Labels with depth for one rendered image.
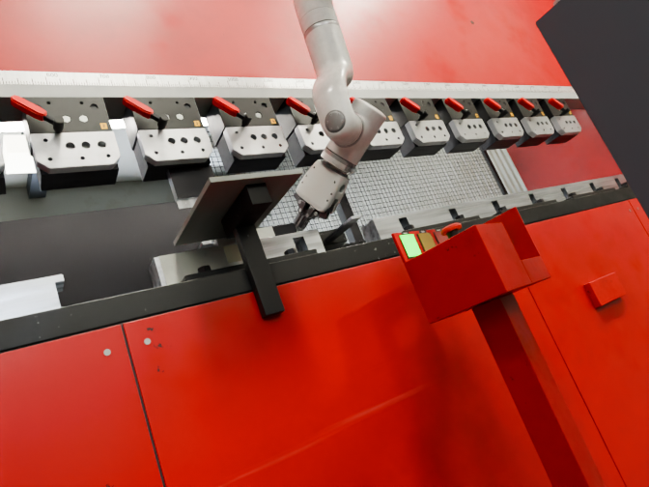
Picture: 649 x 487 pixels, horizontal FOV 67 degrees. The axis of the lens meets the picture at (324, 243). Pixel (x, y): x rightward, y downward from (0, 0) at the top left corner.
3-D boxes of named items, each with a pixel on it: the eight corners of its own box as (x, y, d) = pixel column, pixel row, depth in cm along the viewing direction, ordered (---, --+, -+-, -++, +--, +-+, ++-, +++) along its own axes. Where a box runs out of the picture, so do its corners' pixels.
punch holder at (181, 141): (148, 161, 102) (127, 96, 107) (140, 182, 109) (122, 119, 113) (215, 157, 111) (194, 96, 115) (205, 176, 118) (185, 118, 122)
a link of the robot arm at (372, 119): (346, 161, 109) (361, 168, 117) (379, 108, 106) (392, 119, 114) (318, 142, 112) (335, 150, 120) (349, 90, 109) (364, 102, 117)
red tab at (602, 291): (601, 305, 136) (589, 282, 138) (595, 307, 137) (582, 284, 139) (627, 294, 144) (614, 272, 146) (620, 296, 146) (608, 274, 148)
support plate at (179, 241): (211, 182, 80) (209, 177, 80) (174, 246, 101) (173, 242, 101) (303, 173, 90) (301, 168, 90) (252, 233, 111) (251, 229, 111)
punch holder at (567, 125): (563, 132, 192) (544, 98, 196) (546, 144, 199) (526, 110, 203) (583, 130, 200) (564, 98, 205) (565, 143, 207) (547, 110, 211)
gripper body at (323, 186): (358, 178, 116) (334, 217, 119) (328, 157, 121) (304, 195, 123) (345, 172, 110) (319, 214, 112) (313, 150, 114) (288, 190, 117)
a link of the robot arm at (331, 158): (363, 169, 116) (356, 180, 117) (336, 151, 120) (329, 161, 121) (348, 162, 109) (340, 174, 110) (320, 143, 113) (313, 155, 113)
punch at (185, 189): (180, 207, 106) (168, 168, 108) (178, 211, 107) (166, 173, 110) (223, 201, 111) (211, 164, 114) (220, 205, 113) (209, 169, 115)
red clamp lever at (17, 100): (14, 90, 91) (66, 118, 94) (14, 104, 94) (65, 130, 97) (8, 97, 90) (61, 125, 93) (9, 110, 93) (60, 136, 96)
